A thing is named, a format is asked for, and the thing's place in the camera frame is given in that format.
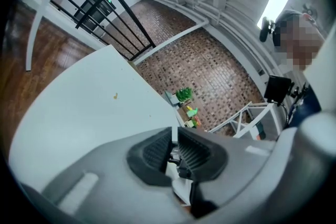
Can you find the white metal shelf rack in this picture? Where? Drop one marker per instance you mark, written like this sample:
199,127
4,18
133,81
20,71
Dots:
244,123

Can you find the black metal railing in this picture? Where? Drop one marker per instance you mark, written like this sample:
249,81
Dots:
115,0

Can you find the green plant white flowers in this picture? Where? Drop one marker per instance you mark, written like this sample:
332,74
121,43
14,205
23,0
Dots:
184,94

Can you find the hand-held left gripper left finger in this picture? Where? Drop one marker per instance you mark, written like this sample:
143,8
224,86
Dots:
118,165

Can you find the pink flowers white pot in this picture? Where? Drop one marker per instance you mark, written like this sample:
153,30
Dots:
195,122

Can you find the black monitor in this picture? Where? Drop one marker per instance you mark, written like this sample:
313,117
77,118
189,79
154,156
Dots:
278,89

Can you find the person's navy shirt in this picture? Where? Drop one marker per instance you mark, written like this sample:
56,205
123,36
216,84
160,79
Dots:
304,110

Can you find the yellow flowers green pot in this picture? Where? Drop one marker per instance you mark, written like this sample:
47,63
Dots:
191,112

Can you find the white paper piece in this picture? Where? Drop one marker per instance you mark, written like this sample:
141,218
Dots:
181,189

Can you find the black head camera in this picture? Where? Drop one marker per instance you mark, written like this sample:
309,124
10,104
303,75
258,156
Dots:
265,30

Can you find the person's head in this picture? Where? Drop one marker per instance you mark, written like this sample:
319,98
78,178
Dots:
299,42

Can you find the white table top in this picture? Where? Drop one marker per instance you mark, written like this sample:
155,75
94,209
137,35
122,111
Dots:
92,102

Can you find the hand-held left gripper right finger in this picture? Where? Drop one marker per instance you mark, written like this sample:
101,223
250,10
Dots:
231,157

